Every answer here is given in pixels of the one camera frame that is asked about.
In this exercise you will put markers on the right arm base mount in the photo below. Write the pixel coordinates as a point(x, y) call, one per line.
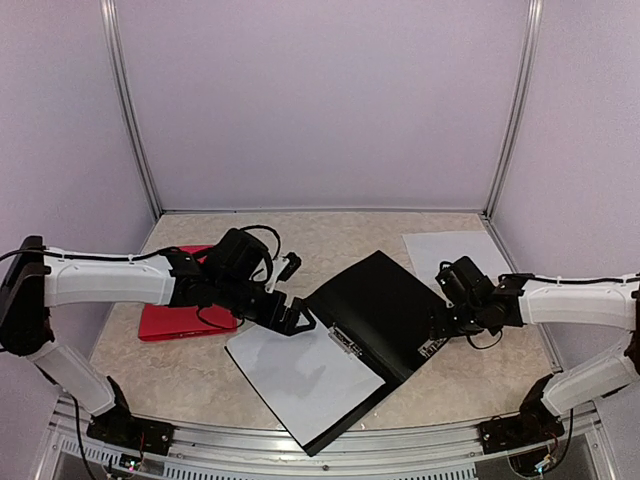
point(513, 432)

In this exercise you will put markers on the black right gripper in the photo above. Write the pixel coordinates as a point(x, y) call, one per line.
point(439, 327)

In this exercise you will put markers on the aluminium frame post right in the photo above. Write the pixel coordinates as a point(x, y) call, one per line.
point(517, 108)

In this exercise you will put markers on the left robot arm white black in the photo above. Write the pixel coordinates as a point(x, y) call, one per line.
point(40, 279)

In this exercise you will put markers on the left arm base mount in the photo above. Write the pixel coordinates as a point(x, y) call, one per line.
point(119, 427)

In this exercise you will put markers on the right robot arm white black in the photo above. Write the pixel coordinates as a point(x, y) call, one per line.
point(590, 305)

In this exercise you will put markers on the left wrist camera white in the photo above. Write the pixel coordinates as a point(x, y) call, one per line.
point(283, 267)

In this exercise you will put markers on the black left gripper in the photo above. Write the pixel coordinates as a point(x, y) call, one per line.
point(275, 313)

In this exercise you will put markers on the aluminium frame post left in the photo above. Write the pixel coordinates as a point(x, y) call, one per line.
point(109, 14)

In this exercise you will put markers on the aluminium frame post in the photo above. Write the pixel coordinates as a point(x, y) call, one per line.
point(517, 108)
point(109, 14)

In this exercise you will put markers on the black clip file folder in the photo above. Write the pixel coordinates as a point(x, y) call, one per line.
point(385, 310)

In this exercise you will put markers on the aluminium frame rail back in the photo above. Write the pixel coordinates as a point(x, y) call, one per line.
point(472, 211)

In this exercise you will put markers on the red clip file folder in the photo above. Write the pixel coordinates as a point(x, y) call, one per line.
point(160, 323)

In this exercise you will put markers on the white paper sheet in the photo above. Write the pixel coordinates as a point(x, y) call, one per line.
point(427, 250)

